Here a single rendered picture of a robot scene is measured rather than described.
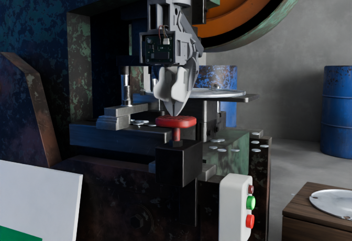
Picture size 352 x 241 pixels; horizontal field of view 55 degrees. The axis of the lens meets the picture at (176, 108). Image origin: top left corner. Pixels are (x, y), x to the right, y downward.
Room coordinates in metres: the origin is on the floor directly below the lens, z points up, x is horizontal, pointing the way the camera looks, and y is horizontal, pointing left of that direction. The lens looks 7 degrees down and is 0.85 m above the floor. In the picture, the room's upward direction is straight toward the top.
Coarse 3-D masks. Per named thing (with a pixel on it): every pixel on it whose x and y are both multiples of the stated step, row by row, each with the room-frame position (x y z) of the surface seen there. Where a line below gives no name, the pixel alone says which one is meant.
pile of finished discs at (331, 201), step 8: (320, 192) 1.33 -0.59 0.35; (328, 192) 1.33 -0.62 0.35; (336, 192) 1.33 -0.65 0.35; (344, 192) 1.33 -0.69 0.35; (312, 200) 1.24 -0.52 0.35; (320, 200) 1.24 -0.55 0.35; (328, 200) 1.24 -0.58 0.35; (336, 200) 1.23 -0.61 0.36; (344, 200) 1.23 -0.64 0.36; (320, 208) 1.17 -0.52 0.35; (328, 208) 1.17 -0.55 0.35; (336, 208) 1.17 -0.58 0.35; (344, 208) 1.16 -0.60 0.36; (336, 216) 1.10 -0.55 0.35
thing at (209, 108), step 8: (240, 96) 0.88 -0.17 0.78; (248, 96) 0.88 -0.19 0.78; (256, 96) 0.93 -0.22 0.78; (192, 104) 0.93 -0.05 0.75; (200, 104) 0.92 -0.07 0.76; (208, 104) 0.93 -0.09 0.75; (216, 104) 0.99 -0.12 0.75; (184, 112) 0.94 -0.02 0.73; (192, 112) 0.93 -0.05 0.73; (200, 112) 0.92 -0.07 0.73; (208, 112) 0.94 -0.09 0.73; (216, 112) 0.99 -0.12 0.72; (200, 120) 0.92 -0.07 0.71; (208, 120) 0.94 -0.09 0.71; (216, 120) 0.99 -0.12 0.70; (200, 128) 0.92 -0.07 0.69; (208, 128) 0.93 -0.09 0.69; (216, 128) 0.98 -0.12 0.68; (200, 136) 0.92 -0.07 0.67; (208, 136) 0.93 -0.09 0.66
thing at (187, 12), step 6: (186, 12) 1.03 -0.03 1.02; (186, 18) 1.03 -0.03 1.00; (132, 24) 0.99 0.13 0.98; (138, 24) 0.98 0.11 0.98; (144, 24) 0.97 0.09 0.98; (132, 30) 0.99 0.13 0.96; (138, 30) 0.98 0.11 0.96; (144, 30) 0.97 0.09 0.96; (132, 36) 0.99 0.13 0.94; (138, 36) 0.98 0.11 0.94; (132, 42) 0.99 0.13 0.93; (138, 42) 0.98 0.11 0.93; (144, 42) 0.97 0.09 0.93; (132, 48) 0.99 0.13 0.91; (138, 48) 0.98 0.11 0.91; (144, 48) 0.97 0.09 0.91; (132, 54) 0.99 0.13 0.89; (138, 54) 0.98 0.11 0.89; (144, 54) 0.97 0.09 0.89
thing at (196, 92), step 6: (150, 90) 1.03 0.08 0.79; (192, 90) 1.01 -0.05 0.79; (198, 90) 1.01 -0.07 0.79; (204, 90) 1.01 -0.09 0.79; (210, 90) 1.01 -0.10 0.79; (216, 90) 1.10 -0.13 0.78; (222, 90) 1.09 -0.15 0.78; (228, 90) 1.07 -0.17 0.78; (234, 90) 1.05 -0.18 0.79; (240, 90) 1.02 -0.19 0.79; (192, 96) 0.84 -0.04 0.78; (198, 96) 0.84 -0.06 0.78; (204, 96) 0.84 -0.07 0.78; (210, 96) 0.84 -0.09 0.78; (216, 96) 0.84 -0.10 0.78; (222, 96) 0.85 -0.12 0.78; (228, 96) 0.86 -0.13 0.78; (234, 96) 0.88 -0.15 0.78
